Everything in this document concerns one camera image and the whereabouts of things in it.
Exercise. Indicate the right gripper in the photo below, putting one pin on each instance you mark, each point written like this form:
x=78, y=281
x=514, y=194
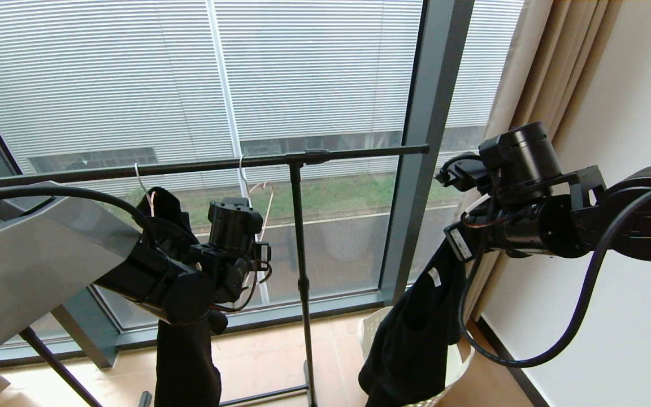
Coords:
x=529, y=232

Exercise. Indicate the black garment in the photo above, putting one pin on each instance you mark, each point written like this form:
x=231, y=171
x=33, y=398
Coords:
x=416, y=339

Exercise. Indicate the black shorts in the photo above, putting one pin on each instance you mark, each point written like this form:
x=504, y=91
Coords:
x=184, y=362

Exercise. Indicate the pink clothes hanger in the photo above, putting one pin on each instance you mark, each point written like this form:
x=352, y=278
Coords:
x=140, y=181
x=269, y=209

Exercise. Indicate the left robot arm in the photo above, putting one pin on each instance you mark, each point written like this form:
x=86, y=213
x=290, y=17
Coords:
x=37, y=265

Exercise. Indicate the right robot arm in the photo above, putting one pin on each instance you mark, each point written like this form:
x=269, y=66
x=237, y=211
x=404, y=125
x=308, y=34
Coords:
x=642, y=220

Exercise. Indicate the white laundry basket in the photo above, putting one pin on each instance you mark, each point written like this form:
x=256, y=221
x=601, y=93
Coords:
x=370, y=328

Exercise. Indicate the black clothes rack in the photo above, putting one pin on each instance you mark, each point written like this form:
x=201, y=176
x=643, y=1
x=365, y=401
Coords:
x=190, y=165

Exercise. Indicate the window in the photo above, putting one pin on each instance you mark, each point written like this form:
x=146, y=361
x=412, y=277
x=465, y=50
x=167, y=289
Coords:
x=433, y=85

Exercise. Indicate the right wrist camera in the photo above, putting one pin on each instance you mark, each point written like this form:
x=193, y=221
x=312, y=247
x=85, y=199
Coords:
x=461, y=172

